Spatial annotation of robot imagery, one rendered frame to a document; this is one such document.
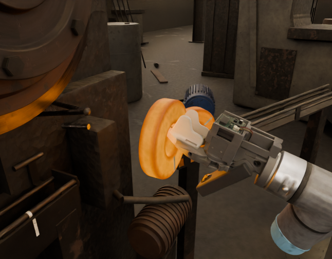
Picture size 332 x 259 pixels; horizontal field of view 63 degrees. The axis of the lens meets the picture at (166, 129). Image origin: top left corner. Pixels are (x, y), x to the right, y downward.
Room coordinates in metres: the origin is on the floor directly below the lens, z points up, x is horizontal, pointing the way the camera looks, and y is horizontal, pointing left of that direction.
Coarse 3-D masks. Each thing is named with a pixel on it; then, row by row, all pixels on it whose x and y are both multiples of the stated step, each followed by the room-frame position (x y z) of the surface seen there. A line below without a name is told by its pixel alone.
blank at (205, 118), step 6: (186, 108) 0.76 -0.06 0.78; (192, 108) 0.75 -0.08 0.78; (198, 108) 0.76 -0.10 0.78; (198, 114) 0.75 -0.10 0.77; (204, 114) 0.76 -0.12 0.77; (210, 114) 0.77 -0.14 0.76; (204, 120) 0.76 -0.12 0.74; (210, 120) 0.77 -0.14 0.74; (210, 126) 0.77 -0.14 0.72; (204, 144) 0.76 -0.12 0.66
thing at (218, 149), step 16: (224, 112) 0.46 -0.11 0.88; (224, 128) 0.40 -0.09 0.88; (240, 128) 0.41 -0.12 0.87; (256, 128) 0.42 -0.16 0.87; (208, 144) 0.41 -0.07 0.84; (224, 144) 0.40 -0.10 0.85; (240, 144) 0.40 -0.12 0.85; (256, 144) 0.40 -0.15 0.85; (272, 144) 0.39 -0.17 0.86; (224, 160) 0.39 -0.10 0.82; (240, 160) 0.40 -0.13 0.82; (256, 160) 0.41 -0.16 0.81; (272, 160) 0.37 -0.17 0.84; (256, 176) 0.40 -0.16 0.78
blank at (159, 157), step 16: (160, 112) 0.44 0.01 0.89; (176, 112) 0.48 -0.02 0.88; (144, 128) 0.42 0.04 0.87; (160, 128) 0.42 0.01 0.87; (144, 144) 0.41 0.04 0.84; (160, 144) 0.42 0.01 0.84; (144, 160) 0.41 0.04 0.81; (160, 160) 0.42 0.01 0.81; (176, 160) 0.48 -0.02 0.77; (160, 176) 0.42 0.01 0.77
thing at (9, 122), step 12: (84, 36) 0.57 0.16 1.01; (72, 60) 0.53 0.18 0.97; (72, 72) 0.52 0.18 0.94; (60, 84) 0.49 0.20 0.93; (48, 96) 0.47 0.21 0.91; (24, 108) 0.42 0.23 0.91; (36, 108) 0.44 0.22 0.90; (0, 120) 0.38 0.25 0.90; (12, 120) 0.40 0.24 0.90; (24, 120) 0.41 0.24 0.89; (0, 132) 0.38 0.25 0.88
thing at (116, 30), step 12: (108, 24) 3.18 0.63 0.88; (120, 24) 3.18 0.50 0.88; (132, 24) 3.18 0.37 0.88; (108, 36) 3.05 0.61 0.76; (120, 36) 3.06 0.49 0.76; (132, 36) 3.14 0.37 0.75; (120, 48) 3.06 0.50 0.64; (132, 48) 3.14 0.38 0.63; (120, 60) 3.06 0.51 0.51; (132, 60) 3.13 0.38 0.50; (132, 72) 3.12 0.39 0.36; (132, 84) 3.12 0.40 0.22; (132, 96) 3.11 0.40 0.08
